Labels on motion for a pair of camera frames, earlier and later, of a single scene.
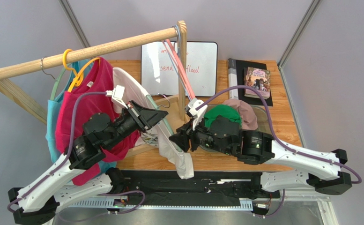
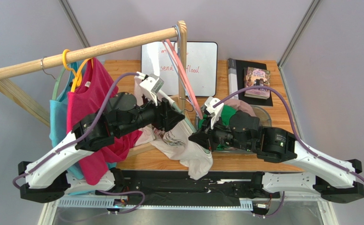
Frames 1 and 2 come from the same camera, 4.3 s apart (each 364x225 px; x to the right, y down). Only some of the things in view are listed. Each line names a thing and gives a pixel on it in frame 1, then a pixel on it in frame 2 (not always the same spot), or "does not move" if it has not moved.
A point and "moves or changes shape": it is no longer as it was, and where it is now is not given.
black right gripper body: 190,139 -> 208,135
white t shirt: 135,89 moves or changes shape
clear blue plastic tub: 261,117 does not move
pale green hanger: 163,118 moves or changes shape
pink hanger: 178,67 does not move
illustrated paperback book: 259,78 does not move
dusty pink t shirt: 249,121 does not move
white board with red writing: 160,76 does not move
